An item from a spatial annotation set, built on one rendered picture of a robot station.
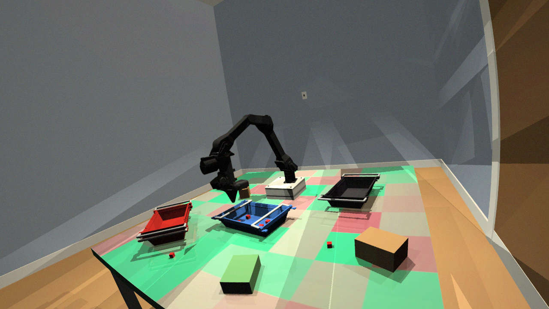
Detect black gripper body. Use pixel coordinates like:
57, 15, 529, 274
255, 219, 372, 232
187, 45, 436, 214
218, 167, 249, 191

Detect orange rectangular block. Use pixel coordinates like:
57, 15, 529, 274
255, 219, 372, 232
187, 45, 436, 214
354, 226, 408, 273

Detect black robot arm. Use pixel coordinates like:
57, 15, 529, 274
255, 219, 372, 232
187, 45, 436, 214
200, 114, 298, 190

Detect orange open-top tray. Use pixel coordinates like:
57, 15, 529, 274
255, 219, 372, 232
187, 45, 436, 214
238, 186, 251, 199

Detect green rectangular block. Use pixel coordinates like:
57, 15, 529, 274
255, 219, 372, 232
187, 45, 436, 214
220, 254, 261, 294

